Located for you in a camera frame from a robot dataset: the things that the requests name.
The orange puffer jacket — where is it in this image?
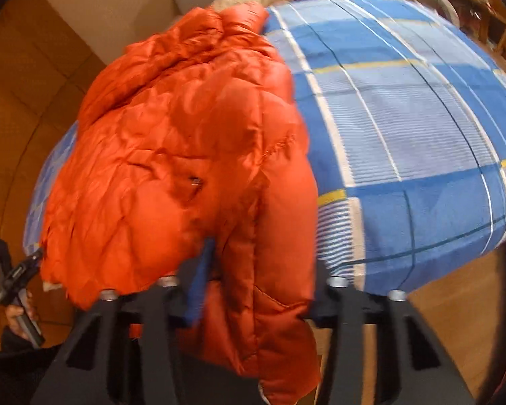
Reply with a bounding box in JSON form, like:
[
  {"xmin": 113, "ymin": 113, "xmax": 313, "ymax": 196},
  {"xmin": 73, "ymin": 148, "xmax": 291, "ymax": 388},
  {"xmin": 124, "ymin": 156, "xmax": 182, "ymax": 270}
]
[{"xmin": 41, "ymin": 3, "xmax": 320, "ymax": 404}]

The person's left hand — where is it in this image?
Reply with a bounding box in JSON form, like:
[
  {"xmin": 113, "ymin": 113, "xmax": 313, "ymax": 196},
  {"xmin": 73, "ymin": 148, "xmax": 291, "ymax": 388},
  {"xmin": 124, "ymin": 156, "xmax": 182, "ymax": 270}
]
[{"xmin": 3, "ymin": 290, "xmax": 39, "ymax": 340}]

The blue plaid bed sheet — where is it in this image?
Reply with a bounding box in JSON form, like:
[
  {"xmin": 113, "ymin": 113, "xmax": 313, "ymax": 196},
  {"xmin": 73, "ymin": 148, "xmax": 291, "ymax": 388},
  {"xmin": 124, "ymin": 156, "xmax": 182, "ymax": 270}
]
[{"xmin": 23, "ymin": 0, "xmax": 506, "ymax": 294}]

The wooden desk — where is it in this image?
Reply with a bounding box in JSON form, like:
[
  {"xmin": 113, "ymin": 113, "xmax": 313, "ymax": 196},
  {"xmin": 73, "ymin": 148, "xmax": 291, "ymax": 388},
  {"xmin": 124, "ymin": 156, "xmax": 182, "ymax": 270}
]
[{"xmin": 450, "ymin": 0, "xmax": 506, "ymax": 63}]

